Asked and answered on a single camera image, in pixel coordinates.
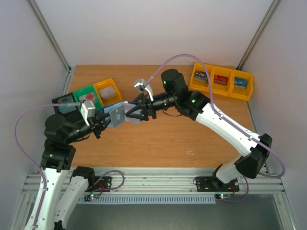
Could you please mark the yellow bin far right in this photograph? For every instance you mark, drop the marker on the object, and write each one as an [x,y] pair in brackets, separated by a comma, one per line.
[242,93]

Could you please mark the yellow bin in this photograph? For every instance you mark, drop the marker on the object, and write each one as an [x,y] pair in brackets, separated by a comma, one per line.
[106,83]
[197,85]
[218,88]
[242,93]

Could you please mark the yellow bin middle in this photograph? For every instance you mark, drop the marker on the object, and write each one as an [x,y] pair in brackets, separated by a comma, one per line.
[218,88]

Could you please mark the yellow bin left side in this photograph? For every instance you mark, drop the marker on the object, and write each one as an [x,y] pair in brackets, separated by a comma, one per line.
[106,83]

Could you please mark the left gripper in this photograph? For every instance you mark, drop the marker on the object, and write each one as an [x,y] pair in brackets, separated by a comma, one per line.
[96,123]

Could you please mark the right corner aluminium profile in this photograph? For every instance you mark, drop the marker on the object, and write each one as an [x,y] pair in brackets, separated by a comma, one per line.
[274,5]

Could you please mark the corner aluminium profile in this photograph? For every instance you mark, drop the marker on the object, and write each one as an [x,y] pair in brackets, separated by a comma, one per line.
[274,5]
[34,6]

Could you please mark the green bin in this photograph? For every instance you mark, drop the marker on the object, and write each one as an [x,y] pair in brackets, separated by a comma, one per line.
[86,90]

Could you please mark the white card stack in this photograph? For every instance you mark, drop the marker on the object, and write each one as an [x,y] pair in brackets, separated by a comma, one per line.
[107,93]

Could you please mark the red spot card stack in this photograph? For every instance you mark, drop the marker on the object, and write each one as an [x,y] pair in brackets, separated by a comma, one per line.
[88,97]

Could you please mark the grey slotted cable duct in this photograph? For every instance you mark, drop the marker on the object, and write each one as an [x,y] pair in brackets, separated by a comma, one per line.
[147,199]

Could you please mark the controller board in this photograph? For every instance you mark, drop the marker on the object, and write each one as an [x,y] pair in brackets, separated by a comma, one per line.
[223,196]
[91,197]

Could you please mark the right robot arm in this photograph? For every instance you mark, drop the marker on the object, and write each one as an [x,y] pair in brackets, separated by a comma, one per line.
[253,148]

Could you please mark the left corner aluminium profile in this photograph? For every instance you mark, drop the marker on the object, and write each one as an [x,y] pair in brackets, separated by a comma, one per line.
[34,6]

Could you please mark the black bin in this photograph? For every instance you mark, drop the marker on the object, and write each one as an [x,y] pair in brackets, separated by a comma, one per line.
[70,113]

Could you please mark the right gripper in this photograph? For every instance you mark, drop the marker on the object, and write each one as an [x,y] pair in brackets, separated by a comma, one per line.
[147,106]

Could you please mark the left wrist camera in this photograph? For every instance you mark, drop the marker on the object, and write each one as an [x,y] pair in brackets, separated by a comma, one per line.
[87,110]

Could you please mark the aluminium rail base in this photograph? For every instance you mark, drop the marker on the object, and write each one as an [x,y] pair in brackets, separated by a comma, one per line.
[180,181]

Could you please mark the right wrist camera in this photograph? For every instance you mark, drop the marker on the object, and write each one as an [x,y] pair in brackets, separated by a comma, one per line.
[140,85]

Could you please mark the black card stack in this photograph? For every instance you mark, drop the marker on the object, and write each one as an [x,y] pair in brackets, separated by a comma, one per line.
[200,76]

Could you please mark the left controller board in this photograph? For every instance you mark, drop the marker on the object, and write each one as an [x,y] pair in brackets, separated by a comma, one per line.
[91,197]

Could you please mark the teal card stack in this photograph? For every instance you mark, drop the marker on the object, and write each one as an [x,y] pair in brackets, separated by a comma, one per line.
[66,109]

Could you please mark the right controller board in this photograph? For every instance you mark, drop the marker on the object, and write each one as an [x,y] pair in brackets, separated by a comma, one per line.
[223,196]

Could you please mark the blue card stack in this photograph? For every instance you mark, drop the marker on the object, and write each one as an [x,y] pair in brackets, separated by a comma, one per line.
[240,82]

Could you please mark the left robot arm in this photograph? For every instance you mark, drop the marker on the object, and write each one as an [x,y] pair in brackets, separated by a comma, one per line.
[53,210]

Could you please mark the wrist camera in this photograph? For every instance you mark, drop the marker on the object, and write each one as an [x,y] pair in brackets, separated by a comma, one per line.
[87,110]
[140,85]

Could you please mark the yellow bin far left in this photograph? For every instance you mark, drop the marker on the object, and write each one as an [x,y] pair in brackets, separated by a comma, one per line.
[197,85]

